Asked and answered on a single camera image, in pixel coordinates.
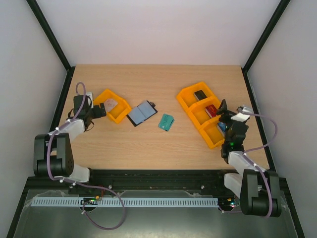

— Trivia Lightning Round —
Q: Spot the teal credit card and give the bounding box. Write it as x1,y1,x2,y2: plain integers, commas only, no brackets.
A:
158,114,174,131
168,119,175,131

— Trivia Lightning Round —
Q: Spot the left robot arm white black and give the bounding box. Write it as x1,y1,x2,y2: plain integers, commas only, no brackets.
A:
33,95,106,183

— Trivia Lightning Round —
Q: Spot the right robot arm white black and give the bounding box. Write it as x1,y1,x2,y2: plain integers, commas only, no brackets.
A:
216,100,282,218

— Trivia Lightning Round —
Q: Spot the blue card in bin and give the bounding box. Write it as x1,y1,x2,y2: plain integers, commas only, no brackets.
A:
217,122,226,136

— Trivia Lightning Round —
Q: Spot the red card in bin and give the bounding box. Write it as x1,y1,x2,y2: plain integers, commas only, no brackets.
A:
205,105,217,118

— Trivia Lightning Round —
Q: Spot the small yellow bin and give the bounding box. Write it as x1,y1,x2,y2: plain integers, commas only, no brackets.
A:
93,89,132,124

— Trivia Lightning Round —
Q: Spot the yellow three-compartment bin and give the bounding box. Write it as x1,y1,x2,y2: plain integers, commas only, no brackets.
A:
176,82,224,149

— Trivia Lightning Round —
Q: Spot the black item in bin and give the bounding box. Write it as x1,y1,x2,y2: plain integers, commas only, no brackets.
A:
194,90,207,101

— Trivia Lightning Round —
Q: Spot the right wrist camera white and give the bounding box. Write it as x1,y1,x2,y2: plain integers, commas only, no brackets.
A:
230,106,254,122

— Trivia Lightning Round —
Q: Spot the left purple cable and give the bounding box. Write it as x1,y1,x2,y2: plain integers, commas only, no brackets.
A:
46,82,126,230

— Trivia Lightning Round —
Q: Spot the purple cable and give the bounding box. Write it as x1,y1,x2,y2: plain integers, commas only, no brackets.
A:
219,110,278,219
46,82,126,230

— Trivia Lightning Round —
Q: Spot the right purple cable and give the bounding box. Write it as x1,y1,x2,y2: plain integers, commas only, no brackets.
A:
219,110,278,219

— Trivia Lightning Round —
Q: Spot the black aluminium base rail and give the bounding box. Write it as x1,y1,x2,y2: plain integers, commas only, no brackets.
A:
23,169,237,196

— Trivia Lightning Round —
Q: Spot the white slotted cable duct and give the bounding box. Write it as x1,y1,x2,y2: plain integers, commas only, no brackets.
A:
31,197,218,208

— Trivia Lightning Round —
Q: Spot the right black frame post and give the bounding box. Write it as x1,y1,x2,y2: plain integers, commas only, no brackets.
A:
242,0,292,74

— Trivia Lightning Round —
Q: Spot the black frame post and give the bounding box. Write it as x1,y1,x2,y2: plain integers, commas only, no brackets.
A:
26,0,75,72
242,0,292,74

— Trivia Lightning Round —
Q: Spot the left black frame post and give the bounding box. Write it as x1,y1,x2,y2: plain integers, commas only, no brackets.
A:
26,0,75,72

